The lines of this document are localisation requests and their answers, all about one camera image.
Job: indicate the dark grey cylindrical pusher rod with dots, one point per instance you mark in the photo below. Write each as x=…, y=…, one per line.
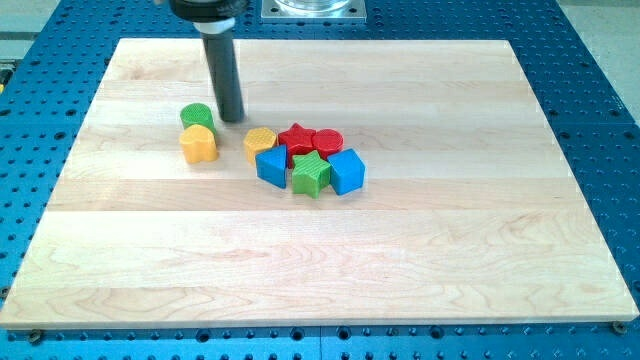
x=219, y=49

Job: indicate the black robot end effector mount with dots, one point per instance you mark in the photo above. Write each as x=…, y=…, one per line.
x=206, y=11

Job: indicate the green cylinder block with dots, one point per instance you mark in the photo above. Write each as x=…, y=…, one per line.
x=197, y=114

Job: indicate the yellow heart block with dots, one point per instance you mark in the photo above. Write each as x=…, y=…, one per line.
x=198, y=144

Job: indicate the yellow hexagon block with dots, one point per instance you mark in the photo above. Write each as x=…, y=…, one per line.
x=258, y=140

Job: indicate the red star block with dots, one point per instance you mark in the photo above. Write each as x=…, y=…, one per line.
x=298, y=140

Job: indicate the blue triangle block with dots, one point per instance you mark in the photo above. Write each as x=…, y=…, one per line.
x=271, y=166

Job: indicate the red cylinder block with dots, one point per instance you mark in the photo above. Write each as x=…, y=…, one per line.
x=327, y=142

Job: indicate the green star block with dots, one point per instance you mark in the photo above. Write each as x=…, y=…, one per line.
x=311, y=174

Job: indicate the blue cube block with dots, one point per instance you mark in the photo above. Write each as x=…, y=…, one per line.
x=347, y=171

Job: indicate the light wooden board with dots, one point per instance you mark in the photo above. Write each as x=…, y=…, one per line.
x=469, y=212

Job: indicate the left board stop bolt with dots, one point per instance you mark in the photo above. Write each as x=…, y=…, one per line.
x=35, y=336

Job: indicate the board stop bolt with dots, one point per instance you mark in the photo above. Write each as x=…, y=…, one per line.
x=35, y=336
x=619, y=328

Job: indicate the right board stop bolt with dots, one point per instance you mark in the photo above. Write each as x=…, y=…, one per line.
x=619, y=328

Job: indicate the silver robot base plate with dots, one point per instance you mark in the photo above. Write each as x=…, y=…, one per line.
x=332, y=11

